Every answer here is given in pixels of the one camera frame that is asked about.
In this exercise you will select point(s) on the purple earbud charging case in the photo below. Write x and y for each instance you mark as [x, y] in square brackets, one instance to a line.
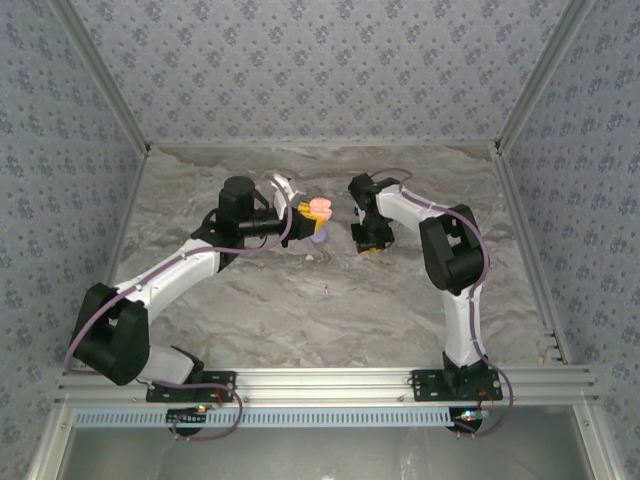
[319, 237]

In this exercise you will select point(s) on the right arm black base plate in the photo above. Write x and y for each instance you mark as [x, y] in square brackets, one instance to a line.
[425, 392]

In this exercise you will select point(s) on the small black circuit board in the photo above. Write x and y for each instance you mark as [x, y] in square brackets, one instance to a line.
[470, 416]
[187, 415]

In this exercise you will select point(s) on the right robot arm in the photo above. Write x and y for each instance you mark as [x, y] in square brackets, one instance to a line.
[455, 260]

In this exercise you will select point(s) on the grey metal lower panel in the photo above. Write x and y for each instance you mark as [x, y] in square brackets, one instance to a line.
[320, 455]

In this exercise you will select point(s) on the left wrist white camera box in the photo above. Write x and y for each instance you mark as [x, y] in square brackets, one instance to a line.
[287, 187]

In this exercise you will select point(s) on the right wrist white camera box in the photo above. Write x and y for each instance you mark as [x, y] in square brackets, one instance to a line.
[356, 211]

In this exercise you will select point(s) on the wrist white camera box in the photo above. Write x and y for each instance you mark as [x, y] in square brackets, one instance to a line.
[356, 211]
[287, 187]

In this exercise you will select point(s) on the aluminium lower frame leg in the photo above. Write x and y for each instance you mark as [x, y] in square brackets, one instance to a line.
[50, 445]
[595, 445]

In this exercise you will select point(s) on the pink earbud charging case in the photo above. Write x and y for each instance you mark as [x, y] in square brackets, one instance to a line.
[320, 206]

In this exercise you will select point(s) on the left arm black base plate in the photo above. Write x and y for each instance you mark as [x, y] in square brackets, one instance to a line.
[157, 396]

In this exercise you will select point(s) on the aluminium table back rail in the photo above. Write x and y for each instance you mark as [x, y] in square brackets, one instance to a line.
[320, 144]

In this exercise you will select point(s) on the slanted aluminium frame post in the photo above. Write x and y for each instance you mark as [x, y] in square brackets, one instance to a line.
[106, 75]
[541, 75]

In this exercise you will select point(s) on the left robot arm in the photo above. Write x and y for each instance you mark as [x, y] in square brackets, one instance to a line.
[110, 345]

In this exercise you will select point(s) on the aluminium table side rail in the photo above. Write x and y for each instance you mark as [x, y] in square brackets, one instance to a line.
[515, 200]

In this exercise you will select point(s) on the aluminium front mounting rail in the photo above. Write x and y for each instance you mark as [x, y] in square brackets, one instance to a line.
[320, 385]

